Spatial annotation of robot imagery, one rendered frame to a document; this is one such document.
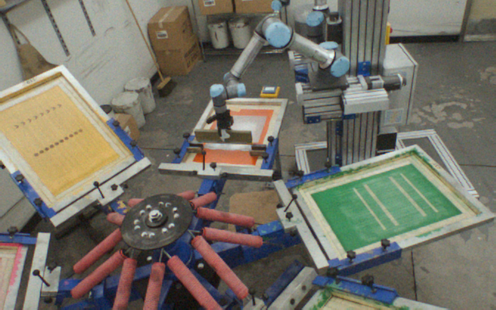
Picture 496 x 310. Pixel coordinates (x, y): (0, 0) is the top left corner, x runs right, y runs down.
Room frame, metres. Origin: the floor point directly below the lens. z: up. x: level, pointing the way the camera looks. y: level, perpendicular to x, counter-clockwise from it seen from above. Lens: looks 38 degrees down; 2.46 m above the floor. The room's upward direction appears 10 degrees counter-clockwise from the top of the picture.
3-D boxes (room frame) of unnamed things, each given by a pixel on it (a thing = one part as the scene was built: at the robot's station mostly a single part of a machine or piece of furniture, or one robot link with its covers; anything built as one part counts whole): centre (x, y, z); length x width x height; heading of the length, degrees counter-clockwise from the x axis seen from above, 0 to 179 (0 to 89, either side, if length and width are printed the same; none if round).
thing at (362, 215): (1.26, -0.47, 1.05); 1.08 x 0.61 x 0.23; 100
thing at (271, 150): (1.77, -0.12, 0.98); 0.30 x 0.05 x 0.07; 160
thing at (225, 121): (1.88, 0.11, 1.23); 0.09 x 0.08 x 0.12; 70
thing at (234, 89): (1.91, 0.02, 1.39); 0.11 x 0.11 x 0.08; 6
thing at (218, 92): (1.88, 0.11, 1.39); 0.09 x 0.08 x 0.11; 96
